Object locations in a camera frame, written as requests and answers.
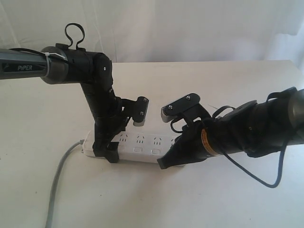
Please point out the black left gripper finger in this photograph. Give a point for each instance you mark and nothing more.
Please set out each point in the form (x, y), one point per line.
(107, 151)

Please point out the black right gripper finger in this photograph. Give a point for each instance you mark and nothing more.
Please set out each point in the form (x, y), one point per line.
(178, 154)

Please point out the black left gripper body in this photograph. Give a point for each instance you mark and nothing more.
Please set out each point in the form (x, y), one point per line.
(106, 129)

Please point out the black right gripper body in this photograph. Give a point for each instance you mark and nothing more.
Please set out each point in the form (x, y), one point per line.
(192, 138)

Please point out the white five-outlet power strip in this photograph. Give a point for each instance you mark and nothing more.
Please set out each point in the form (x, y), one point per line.
(142, 147)

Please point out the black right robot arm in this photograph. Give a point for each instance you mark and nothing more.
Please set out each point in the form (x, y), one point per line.
(258, 129)

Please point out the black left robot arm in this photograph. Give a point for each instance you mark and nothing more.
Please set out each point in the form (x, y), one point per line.
(92, 70)

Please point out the white backdrop curtain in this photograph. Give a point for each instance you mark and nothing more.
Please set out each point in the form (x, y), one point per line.
(160, 30)

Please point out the white zip tie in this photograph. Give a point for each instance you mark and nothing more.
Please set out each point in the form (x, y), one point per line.
(52, 56)

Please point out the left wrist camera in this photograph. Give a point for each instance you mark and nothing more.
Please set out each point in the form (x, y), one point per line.
(136, 110)

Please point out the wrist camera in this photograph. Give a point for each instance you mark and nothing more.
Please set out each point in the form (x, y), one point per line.
(187, 108)
(136, 110)

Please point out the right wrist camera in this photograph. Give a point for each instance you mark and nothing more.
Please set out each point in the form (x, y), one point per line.
(187, 108)

